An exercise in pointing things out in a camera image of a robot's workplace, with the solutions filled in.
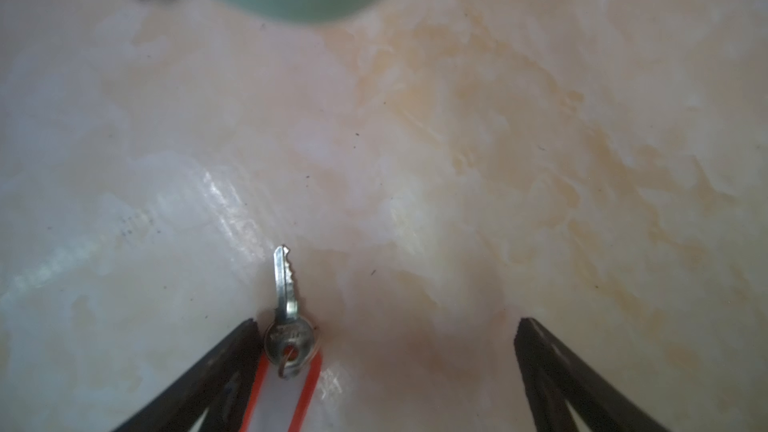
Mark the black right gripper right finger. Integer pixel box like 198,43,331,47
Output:
514,317,666,432

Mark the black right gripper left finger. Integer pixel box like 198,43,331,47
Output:
116,319,262,432

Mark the red framed tag with key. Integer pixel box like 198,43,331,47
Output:
240,245,323,431

